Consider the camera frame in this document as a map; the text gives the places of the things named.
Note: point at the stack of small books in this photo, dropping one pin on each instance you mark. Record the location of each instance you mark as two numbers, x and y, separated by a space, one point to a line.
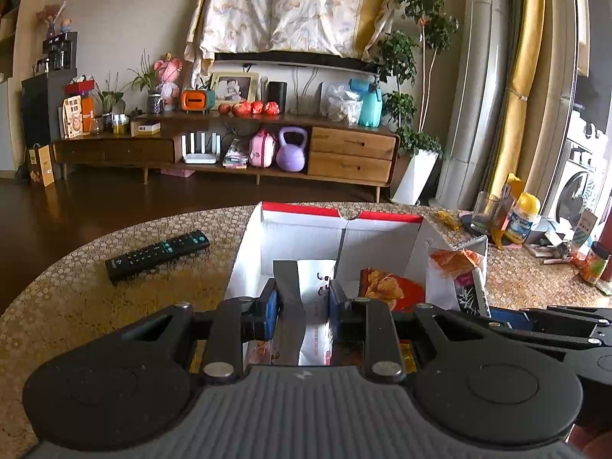
235 158

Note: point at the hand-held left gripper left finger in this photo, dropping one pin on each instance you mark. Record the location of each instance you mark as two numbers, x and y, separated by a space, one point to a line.
272 308

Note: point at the printed blanket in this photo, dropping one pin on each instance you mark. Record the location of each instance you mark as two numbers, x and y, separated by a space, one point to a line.
287 9

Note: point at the black coffee machine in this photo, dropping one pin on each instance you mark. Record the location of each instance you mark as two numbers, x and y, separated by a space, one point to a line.
60 55

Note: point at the black-lid jar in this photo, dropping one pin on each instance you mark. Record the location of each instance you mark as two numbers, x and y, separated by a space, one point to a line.
594 265

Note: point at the red cardboard box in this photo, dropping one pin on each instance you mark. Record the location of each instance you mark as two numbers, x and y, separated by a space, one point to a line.
296 234

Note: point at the red wrapped fruit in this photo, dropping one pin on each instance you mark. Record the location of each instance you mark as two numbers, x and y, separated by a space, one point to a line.
271 108
258 107
246 107

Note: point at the red flower gift box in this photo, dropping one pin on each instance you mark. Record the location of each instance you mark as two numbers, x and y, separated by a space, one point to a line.
80 87

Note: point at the pink toy case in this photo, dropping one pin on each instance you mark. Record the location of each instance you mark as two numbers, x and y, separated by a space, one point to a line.
262 150

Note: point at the black tall cabinet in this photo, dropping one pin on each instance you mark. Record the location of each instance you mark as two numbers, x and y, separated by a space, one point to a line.
43 119

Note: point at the grey wall cabinet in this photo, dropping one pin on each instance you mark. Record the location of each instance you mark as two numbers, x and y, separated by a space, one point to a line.
9 57

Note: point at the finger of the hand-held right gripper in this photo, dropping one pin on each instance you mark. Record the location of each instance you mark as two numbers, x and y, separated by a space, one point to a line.
583 315
509 315

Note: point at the washing machine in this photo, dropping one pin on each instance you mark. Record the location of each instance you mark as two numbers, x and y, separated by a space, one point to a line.
578 177

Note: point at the spider plant dark vase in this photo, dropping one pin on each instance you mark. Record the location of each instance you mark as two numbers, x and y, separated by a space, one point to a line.
156 103

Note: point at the black silver snack packet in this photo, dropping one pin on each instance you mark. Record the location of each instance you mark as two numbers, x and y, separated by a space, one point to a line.
291 306

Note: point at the yellow black paper bag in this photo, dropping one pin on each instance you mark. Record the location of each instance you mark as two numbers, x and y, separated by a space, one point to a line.
40 165

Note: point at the white pink snack packet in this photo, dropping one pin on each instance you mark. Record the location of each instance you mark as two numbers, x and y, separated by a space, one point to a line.
260 356

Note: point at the red apple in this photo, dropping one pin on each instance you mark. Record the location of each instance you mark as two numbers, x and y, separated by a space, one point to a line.
237 109
224 109

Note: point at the orange carton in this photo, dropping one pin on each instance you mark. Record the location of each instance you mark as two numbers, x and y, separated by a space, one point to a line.
88 114

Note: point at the red chip bag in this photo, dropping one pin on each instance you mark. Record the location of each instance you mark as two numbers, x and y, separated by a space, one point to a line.
392 289

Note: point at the purple kettlebell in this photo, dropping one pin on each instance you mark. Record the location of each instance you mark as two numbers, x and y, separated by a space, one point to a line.
291 153

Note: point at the leafy potted plant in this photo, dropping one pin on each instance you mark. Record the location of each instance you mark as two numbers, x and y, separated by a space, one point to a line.
110 100

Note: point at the clear plastic bag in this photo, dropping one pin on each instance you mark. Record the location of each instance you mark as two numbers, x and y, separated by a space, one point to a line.
344 105

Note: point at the white orange standing bag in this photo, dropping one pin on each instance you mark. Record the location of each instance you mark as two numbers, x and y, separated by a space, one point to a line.
72 117

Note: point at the white orange snack packet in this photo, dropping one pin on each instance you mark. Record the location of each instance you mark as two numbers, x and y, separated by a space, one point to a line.
442 287

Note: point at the yellow rolled curtain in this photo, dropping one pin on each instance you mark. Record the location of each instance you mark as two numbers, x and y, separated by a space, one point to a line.
523 57

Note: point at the wooden TV cabinet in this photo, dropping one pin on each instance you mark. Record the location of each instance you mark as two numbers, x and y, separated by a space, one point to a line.
114 150

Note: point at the green indoor tree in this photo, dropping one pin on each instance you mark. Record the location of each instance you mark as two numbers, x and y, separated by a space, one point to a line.
425 19

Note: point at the teal spray bottle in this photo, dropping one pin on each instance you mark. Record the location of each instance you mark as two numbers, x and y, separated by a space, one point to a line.
370 107

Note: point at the black remote teal buttons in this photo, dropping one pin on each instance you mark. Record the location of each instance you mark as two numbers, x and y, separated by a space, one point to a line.
158 256

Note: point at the small yellow bottle set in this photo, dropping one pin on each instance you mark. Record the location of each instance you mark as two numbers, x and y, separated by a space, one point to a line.
121 124

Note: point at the black television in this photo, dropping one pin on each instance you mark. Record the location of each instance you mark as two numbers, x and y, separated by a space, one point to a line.
296 59

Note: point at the tall yellow packet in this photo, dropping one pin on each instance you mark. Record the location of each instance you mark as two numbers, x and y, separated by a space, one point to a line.
512 186

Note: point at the white router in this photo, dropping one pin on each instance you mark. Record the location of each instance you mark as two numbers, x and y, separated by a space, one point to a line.
201 158

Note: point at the yellow white flat box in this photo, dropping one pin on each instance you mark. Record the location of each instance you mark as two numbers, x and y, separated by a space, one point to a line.
145 128

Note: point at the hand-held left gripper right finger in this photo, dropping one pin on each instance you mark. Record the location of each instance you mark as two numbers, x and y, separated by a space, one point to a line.
334 306

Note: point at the white planter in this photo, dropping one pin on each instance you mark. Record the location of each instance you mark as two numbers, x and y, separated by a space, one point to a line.
415 179

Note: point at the black speaker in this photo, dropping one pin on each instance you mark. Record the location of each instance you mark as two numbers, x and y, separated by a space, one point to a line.
277 96

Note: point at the glass cup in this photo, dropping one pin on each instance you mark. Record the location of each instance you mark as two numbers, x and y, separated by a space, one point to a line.
485 213

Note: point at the small glass jar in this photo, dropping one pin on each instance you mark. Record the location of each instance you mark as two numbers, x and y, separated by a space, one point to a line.
96 125

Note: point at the small figurine with flowers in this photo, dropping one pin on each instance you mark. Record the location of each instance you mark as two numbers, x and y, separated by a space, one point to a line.
57 21

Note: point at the grey standing air conditioner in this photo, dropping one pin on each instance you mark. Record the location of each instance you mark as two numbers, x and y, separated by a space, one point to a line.
473 81

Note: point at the yellow-lid supplement bottle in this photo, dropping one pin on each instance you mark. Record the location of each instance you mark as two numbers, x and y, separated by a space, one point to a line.
523 220

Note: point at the wooden cabinet drawer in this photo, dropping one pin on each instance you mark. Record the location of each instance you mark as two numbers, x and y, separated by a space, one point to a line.
354 142
351 167

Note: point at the pink flamingo plush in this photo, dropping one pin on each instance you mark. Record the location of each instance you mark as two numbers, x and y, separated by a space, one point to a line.
168 81

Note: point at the white standing card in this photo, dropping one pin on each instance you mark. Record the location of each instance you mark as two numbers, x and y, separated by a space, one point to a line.
585 232

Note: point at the photo frame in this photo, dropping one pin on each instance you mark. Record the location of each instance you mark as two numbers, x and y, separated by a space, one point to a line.
234 88

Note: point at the orange teal desk box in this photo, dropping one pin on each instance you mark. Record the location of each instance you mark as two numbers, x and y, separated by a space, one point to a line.
197 100

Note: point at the pink flat box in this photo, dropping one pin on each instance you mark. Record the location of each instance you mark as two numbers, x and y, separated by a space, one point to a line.
178 172

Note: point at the grey flat box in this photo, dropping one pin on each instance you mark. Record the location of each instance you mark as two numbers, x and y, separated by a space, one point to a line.
550 229

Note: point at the small yellow wrapper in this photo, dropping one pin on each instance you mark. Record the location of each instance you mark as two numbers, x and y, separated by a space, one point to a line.
448 220

